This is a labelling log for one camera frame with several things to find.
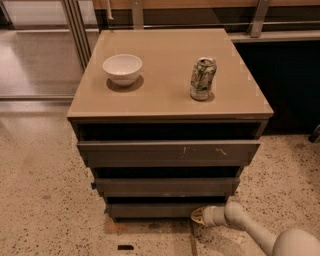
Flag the grey bottom drawer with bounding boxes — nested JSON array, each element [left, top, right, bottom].
[[106, 196, 227, 219]]

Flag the grey drawer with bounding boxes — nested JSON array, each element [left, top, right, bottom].
[[95, 178, 240, 197], [106, 196, 227, 219], [77, 140, 260, 168]]

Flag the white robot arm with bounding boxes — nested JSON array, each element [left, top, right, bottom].
[[191, 202, 320, 256]]

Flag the grey middle drawer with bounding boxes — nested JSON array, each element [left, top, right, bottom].
[[95, 178, 240, 197]]

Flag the grey top drawer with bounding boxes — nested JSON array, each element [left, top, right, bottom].
[[77, 140, 260, 168]]

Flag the grey drawer cabinet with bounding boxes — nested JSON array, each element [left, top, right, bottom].
[[66, 28, 275, 220]]

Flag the black tape floor marker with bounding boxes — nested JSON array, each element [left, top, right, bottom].
[[118, 245, 134, 251]]

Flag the green white drink can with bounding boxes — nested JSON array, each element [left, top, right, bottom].
[[190, 57, 217, 101]]

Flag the white ceramic bowl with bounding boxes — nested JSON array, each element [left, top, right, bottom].
[[102, 54, 142, 87]]

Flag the metal shelf bracket right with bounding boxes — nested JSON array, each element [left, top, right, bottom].
[[247, 0, 270, 38]]

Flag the metal shelf bracket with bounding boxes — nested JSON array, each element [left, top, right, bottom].
[[247, 0, 270, 38], [132, 0, 144, 30]]

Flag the metal shelf bracket left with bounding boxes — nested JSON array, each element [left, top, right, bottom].
[[132, 0, 144, 30]]

